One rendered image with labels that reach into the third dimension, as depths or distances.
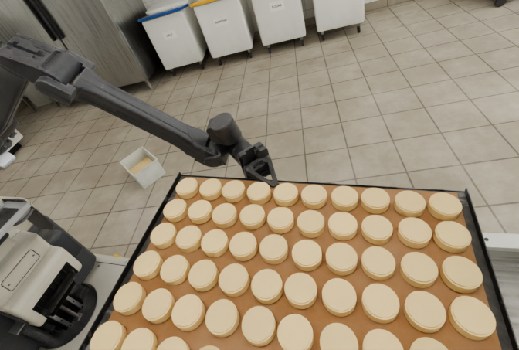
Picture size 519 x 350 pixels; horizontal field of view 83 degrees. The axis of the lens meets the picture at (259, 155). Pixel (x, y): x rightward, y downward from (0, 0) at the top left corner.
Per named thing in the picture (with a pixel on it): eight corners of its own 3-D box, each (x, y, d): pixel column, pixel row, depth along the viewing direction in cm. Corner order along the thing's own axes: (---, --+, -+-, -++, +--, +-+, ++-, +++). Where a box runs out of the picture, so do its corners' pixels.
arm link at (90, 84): (60, 61, 67) (32, 92, 61) (64, 43, 64) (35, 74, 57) (220, 146, 85) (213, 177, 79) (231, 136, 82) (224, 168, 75)
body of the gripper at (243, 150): (273, 175, 74) (257, 159, 79) (264, 144, 67) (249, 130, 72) (250, 188, 72) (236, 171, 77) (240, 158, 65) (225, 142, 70)
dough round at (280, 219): (263, 227, 57) (262, 221, 56) (277, 208, 60) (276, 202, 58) (286, 238, 54) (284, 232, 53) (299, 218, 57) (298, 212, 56)
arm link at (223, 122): (214, 143, 84) (208, 168, 78) (192, 115, 76) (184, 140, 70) (252, 135, 80) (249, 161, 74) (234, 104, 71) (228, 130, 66)
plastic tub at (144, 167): (129, 175, 251) (119, 161, 241) (150, 159, 260) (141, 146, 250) (144, 190, 232) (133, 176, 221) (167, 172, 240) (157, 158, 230)
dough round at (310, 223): (295, 218, 57) (294, 212, 56) (320, 212, 57) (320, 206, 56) (301, 241, 53) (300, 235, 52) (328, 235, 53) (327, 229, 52)
